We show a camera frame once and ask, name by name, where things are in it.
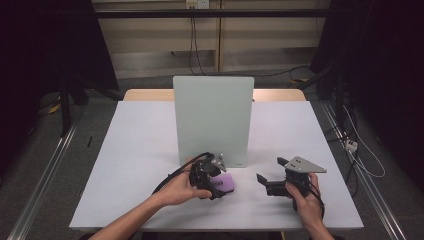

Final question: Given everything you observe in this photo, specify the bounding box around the black wall cable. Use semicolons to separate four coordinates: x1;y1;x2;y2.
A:
187;16;206;76

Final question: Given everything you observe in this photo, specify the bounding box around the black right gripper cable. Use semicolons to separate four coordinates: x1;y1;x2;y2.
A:
308;179;326;220

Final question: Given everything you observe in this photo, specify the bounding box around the white cable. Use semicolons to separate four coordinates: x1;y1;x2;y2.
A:
342;104;387;179

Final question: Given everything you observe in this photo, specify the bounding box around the white table sheet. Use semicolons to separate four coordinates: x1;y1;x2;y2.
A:
69;100;364;231

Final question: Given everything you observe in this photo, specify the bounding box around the metal floor rail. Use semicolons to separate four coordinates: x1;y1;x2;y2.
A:
319;99;408;240
6;99;88;240

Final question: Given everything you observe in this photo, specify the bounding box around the purple board eraser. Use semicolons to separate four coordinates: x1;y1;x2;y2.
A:
209;173;236;194

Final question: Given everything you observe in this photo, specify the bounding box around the black metal stand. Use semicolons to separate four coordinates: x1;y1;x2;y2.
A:
295;63;348;128
57;75;88;138

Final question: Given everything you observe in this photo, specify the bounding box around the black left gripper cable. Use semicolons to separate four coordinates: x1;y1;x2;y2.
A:
152;151;215;196

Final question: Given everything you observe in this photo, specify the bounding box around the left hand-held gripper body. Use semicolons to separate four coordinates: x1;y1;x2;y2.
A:
188;152;231;202

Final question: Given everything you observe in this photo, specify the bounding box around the pale green glass writing board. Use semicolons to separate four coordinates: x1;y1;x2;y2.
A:
173;75;255;168

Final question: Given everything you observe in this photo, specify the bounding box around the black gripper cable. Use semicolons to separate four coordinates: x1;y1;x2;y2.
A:
152;151;215;196
308;179;326;220

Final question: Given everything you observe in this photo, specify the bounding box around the person's left hand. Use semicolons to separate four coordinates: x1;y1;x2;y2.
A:
155;162;213;208

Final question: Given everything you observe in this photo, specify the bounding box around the white power strip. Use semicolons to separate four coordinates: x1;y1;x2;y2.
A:
344;139;360;153

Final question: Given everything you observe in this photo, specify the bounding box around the black curtain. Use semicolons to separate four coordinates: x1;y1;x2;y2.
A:
0;0;120;188
309;0;424;191

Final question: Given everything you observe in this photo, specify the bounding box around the black horizontal bar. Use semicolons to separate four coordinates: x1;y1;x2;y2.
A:
94;8;332;19

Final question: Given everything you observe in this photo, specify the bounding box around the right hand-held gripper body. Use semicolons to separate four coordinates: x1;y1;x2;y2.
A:
283;155;328;212

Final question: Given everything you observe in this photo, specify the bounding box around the wooden table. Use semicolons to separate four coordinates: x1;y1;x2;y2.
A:
123;88;306;102

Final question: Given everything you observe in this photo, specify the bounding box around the white wall socket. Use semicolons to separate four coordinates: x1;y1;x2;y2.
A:
185;0;211;10

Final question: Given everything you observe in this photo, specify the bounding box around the person's right hand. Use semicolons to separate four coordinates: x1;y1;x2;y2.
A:
284;173;325;232

